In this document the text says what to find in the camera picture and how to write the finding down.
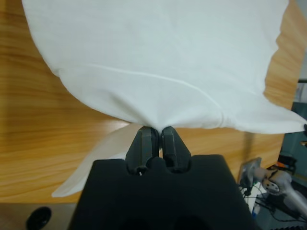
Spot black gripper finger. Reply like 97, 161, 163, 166
162, 126, 191, 173
126, 126, 159, 173

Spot white t-shirt with small print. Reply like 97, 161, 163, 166
21, 0, 307, 198

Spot grey base plate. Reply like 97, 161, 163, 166
239, 157, 262, 190

